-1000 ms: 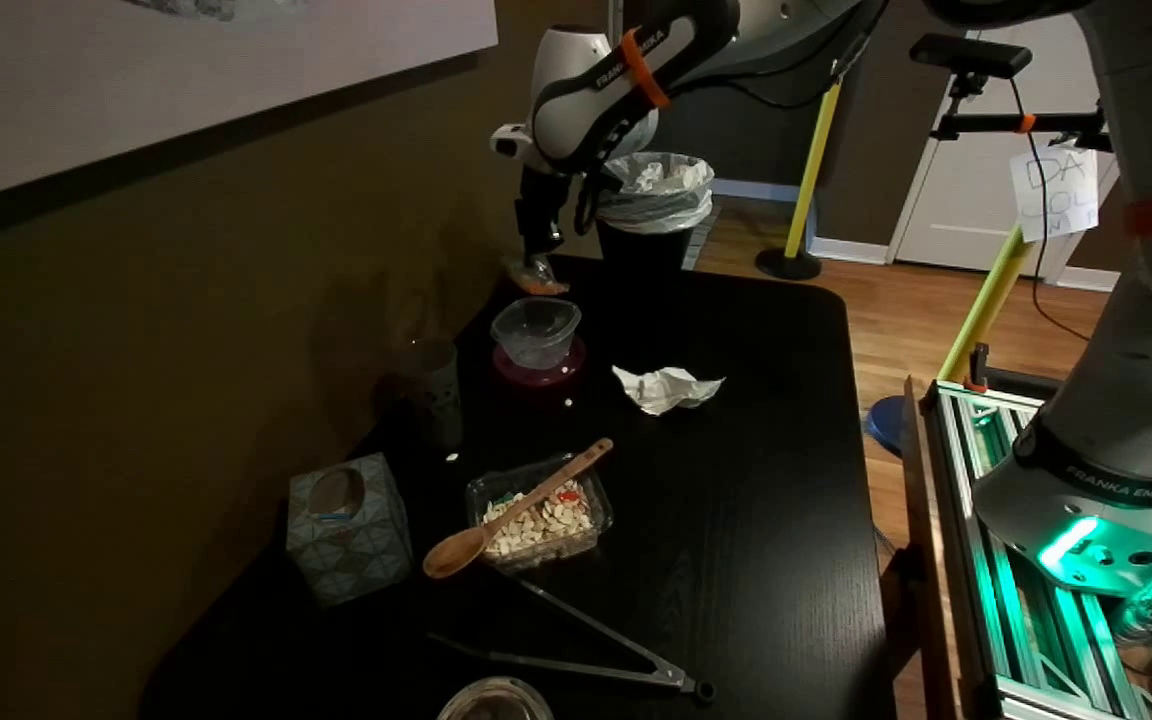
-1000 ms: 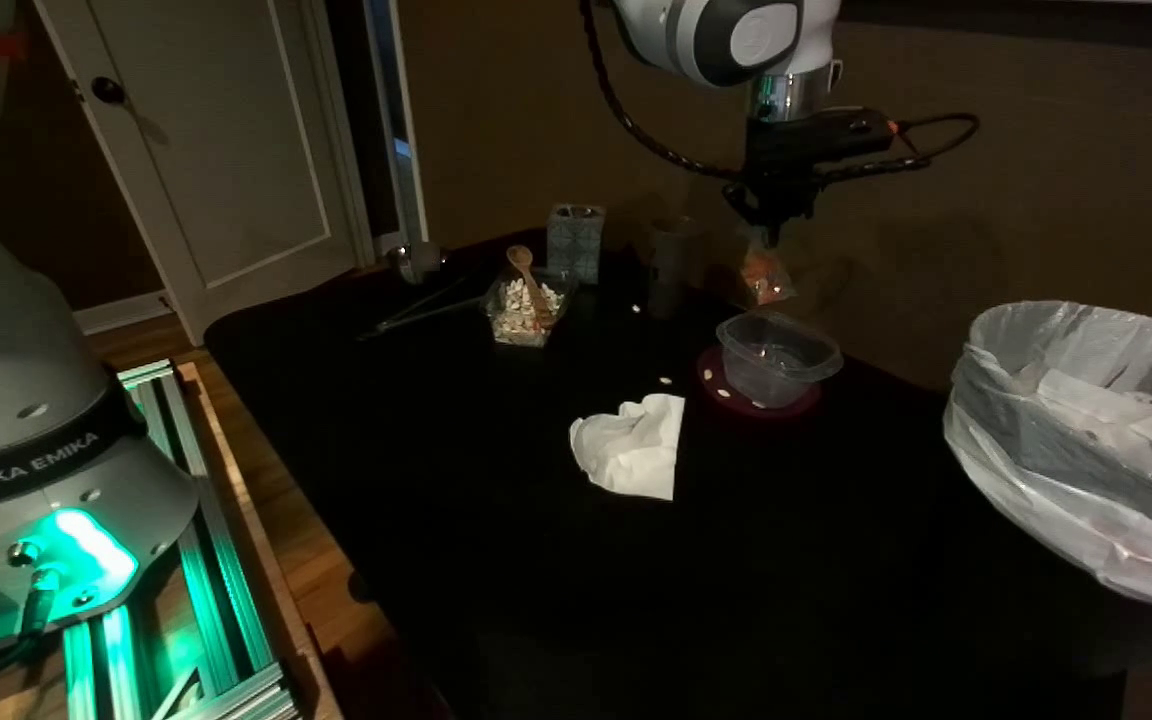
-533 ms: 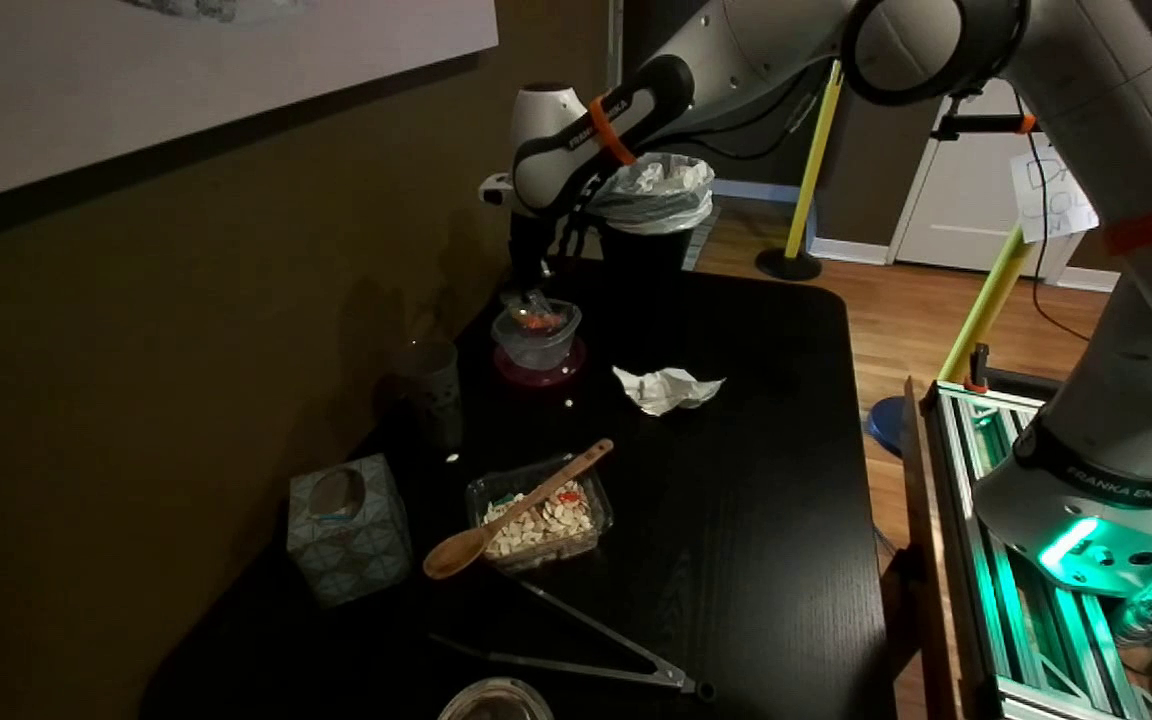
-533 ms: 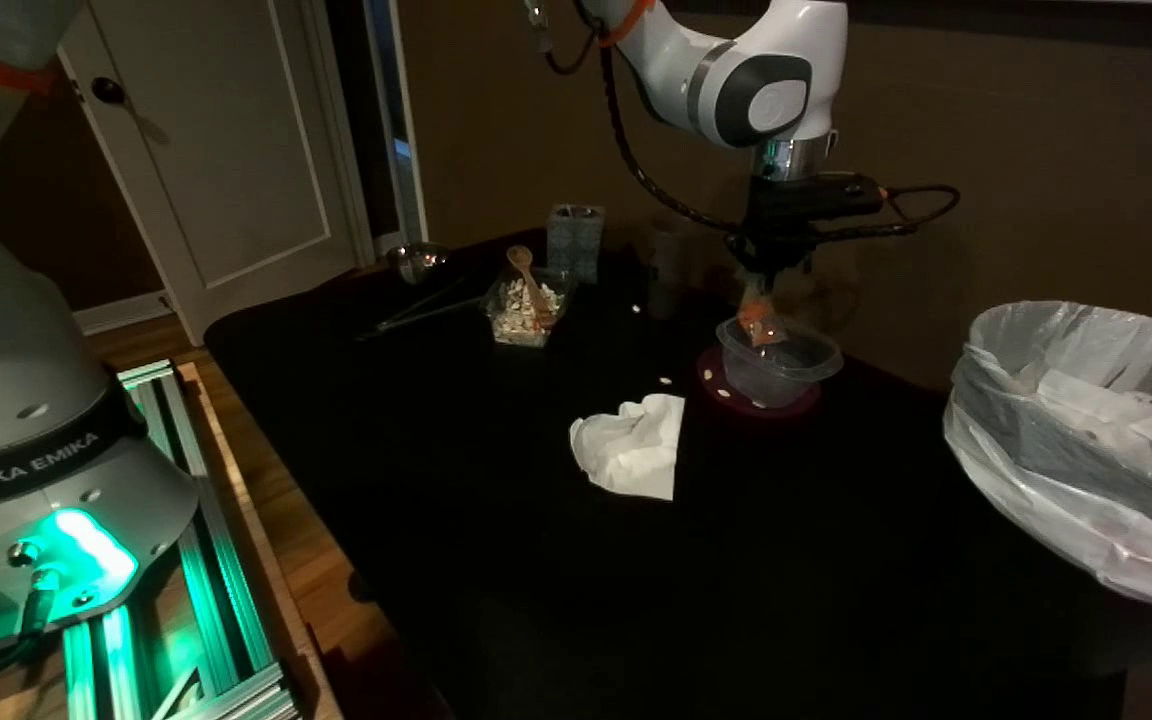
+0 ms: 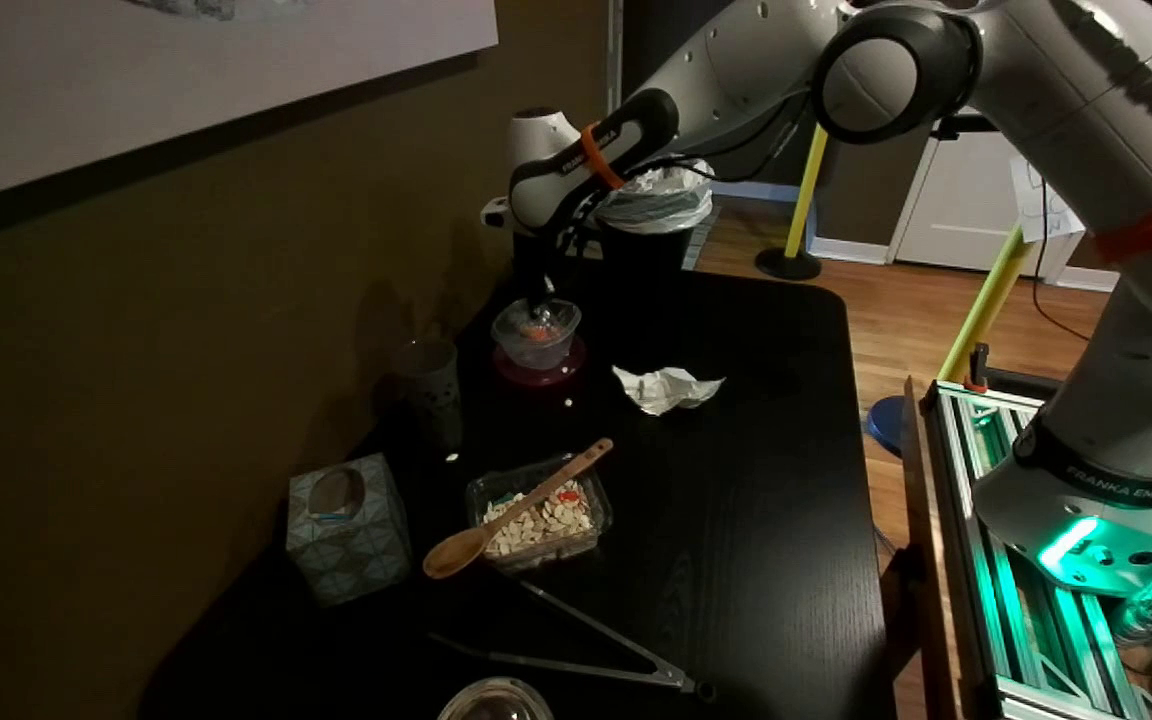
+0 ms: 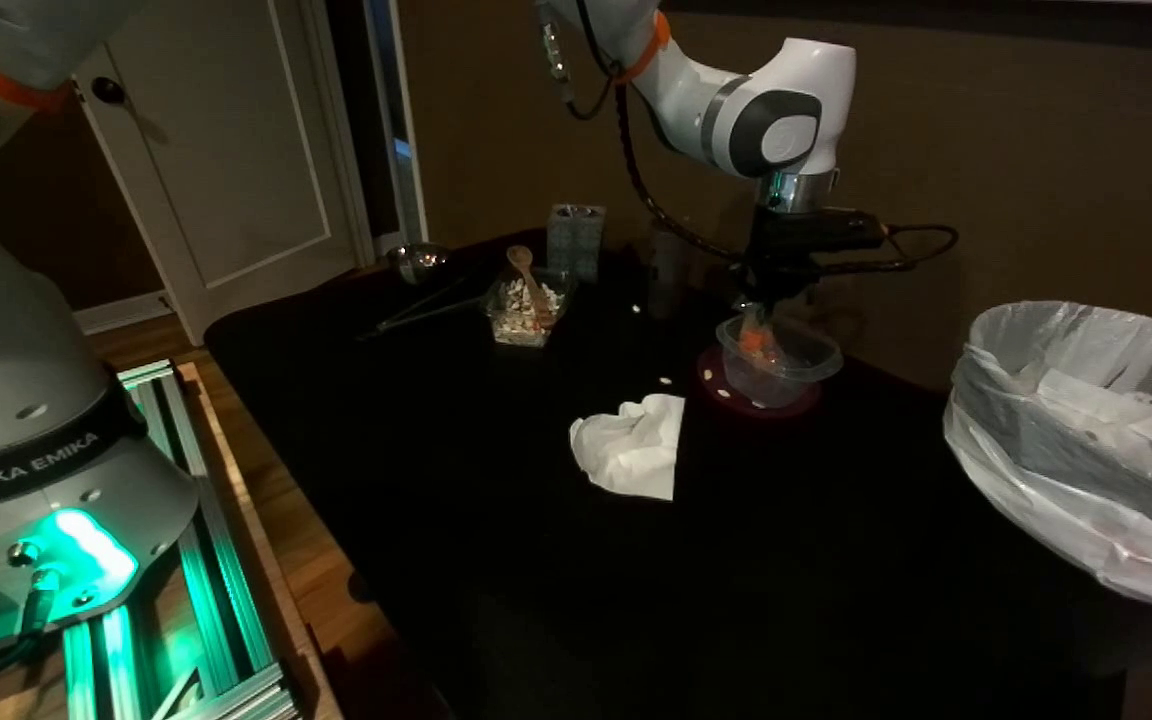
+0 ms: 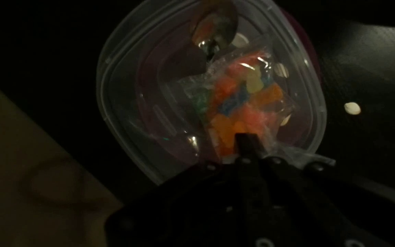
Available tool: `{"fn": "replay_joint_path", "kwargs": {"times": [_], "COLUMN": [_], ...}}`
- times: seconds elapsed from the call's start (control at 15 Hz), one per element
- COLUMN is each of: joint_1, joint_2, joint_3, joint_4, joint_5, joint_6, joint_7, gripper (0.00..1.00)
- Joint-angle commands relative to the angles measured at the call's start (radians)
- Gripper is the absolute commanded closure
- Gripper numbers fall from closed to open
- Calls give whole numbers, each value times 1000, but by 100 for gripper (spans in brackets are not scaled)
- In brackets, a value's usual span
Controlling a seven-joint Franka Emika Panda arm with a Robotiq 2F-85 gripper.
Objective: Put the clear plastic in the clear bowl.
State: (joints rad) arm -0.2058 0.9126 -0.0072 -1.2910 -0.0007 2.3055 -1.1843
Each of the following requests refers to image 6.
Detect metal tongs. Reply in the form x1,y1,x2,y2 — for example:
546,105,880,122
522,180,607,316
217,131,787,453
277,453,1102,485
357,283,501,345

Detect crumpled white tissue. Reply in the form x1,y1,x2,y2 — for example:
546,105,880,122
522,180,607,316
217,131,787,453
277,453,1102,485
563,389,692,503

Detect clear glass cup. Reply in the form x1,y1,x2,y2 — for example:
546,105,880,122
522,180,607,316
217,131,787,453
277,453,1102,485
636,244,695,327

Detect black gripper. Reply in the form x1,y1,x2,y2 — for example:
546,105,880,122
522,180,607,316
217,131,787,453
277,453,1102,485
737,199,887,351

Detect clear food container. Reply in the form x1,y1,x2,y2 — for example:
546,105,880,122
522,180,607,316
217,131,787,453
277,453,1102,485
486,273,567,351

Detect wooden spoon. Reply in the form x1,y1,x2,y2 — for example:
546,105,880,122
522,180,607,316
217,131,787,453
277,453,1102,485
501,242,546,323

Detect red saucer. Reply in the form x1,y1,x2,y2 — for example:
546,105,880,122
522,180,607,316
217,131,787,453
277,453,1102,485
692,349,828,426

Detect patterned tissue box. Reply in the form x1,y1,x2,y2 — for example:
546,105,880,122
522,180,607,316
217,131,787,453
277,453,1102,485
546,199,614,290

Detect white door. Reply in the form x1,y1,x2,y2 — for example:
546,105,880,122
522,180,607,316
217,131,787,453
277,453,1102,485
74,0,386,342

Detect white trash bag liner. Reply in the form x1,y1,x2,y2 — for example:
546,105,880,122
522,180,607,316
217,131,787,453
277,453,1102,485
940,297,1152,625

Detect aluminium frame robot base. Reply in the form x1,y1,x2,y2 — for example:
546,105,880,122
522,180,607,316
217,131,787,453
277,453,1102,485
0,356,350,720

